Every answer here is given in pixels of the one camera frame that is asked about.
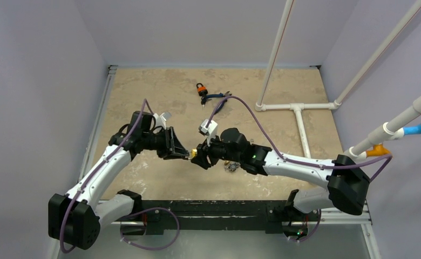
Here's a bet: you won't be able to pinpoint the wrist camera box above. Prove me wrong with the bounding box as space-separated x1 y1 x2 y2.
153 112 172 131
199 119 218 146

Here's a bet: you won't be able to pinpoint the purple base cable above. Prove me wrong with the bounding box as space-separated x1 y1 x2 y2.
119 209 180 253

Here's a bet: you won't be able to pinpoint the orange tap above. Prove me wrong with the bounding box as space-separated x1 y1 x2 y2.
365 144 392 159

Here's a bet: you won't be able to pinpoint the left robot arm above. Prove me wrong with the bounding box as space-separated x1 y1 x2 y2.
48 111 189 250

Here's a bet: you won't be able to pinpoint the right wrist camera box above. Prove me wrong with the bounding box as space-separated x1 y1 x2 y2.
199 119 218 146

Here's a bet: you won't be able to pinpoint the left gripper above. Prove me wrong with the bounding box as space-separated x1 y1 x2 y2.
142 127 188 160

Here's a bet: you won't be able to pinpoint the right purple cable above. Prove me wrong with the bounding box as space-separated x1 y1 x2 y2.
206 96 393 183

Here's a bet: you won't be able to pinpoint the orange black padlock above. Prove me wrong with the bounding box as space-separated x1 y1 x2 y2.
196 83 208 98

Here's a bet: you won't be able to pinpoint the blue handled pliers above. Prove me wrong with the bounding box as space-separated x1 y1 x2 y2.
200 91 232 114

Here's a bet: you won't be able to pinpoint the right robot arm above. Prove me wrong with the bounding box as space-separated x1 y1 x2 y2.
191 128 370 220

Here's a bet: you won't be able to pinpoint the yellow black padlock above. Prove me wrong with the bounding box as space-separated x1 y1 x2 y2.
186 149 198 160

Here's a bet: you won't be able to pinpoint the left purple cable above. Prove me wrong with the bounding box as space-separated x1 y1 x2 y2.
58 98 155 255

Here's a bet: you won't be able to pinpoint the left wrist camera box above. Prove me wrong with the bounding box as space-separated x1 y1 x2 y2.
153 112 172 131

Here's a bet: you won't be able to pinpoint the white pvc pipe frame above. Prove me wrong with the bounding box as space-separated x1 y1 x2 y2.
255 1 421 158

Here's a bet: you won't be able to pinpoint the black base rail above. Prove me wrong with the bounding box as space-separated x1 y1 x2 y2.
119 189 320 237

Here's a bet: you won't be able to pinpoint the grey insulated pipe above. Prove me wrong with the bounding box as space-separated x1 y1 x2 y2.
344 96 421 161

